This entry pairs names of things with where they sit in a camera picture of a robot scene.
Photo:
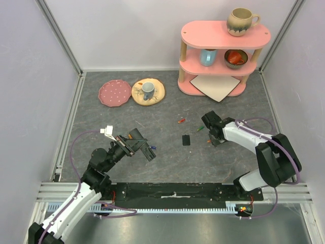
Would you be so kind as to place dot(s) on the pink dotted plate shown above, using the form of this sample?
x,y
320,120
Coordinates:
x,y
115,93

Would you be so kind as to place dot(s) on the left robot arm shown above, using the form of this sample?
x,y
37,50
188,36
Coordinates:
x,y
92,185

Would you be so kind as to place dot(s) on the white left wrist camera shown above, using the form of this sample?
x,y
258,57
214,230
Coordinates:
x,y
108,132

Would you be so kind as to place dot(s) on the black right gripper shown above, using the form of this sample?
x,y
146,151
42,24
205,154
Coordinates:
x,y
214,133

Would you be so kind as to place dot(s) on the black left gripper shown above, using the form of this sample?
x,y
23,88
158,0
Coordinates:
x,y
131,145

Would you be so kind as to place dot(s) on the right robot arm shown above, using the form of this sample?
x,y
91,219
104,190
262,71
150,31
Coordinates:
x,y
276,158

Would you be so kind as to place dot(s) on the yellow floral plate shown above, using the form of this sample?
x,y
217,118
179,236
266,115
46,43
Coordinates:
x,y
138,94

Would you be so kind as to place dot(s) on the black remote control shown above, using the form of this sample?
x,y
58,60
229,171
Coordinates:
x,y
148,153

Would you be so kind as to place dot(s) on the dark patterned bowl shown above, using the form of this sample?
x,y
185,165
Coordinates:
x,y
231,66

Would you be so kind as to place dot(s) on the red cup in bowl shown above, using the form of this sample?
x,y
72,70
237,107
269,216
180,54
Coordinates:
x,y
235,58

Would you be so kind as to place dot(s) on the black battery cover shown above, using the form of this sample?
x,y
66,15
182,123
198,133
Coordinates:
x,y
185,140

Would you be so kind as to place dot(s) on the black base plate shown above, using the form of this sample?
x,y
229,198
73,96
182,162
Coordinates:
x,y
177,195

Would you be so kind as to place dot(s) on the pink three-tier shelf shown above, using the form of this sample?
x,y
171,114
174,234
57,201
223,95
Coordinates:
x,y
204,34

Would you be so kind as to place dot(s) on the white square plate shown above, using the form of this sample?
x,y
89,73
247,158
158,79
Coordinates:
x,y
215,87

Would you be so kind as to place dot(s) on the grey blue mug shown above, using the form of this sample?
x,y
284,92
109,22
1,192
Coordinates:
x,y
148,90

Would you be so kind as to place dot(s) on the light blue mug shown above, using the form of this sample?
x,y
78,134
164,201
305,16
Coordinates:
x,y
208,56

